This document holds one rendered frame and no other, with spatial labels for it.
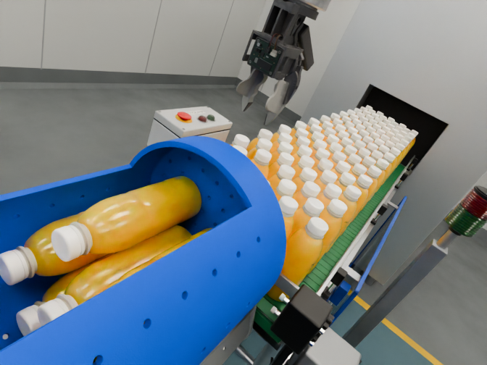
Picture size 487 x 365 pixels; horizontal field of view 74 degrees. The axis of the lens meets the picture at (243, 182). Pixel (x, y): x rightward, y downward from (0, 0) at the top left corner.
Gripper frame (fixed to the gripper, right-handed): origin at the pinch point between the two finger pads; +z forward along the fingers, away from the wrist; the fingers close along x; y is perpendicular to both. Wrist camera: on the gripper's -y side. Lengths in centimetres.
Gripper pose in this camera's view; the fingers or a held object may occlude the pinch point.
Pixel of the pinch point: (259, 111)
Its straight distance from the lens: 66.5
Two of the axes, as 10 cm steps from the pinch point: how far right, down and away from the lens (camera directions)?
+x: 7.6, 5.6, -3.4
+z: -3.7, 7.9, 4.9
